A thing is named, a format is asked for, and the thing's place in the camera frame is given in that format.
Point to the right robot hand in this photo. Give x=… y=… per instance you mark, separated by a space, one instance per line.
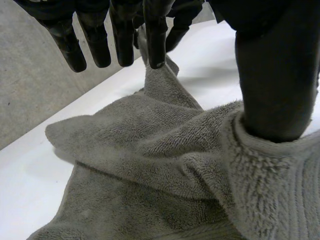
x=182 y=25

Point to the grey towel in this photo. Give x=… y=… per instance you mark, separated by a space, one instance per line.
x=150 y=140

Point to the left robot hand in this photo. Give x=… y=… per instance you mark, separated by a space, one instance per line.
x=275 y=75

